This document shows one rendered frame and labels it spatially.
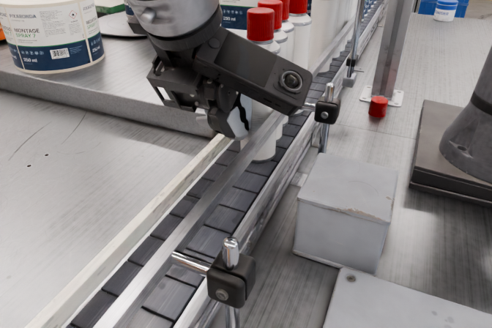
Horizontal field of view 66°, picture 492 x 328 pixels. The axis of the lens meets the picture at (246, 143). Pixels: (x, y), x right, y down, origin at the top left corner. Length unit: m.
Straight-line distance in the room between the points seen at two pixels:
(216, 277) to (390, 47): 0.67
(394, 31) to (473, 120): 0.30
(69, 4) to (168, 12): 0.61
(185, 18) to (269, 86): 0.10
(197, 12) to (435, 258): 0.39
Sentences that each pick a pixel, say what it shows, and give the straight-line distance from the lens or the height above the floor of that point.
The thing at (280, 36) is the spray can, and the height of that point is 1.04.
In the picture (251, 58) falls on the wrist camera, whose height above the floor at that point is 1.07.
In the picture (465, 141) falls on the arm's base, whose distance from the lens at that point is 0.64.
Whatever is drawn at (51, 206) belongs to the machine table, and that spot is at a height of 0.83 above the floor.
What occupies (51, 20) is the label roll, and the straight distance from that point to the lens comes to 0.91.
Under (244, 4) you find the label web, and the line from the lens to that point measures 1.01.
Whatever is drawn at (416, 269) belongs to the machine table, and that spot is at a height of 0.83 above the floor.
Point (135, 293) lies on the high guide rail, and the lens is 0.29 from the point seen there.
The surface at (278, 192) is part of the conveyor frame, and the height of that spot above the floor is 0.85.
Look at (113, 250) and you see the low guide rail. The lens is 0.39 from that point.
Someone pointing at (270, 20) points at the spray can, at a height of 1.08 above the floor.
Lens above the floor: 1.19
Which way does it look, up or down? 32 degrees down
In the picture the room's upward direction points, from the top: straight up
